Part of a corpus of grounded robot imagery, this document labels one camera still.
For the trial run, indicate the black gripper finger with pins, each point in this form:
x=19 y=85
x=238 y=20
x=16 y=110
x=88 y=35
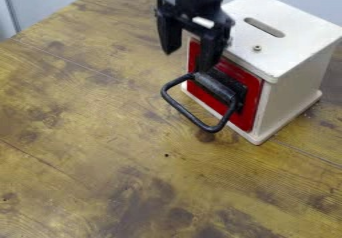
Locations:
x=170 y=33
x=212 y=43

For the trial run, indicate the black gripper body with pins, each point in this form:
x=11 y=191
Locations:
x=175 y=15

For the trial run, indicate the red wooden drawer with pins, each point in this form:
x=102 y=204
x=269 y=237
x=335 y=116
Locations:
x=245 y=84

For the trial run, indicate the white wooden box cabinet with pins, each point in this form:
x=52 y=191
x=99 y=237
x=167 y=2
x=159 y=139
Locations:
x=283 y=45

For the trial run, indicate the grey vertical pole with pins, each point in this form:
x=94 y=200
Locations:
x=12 y=15

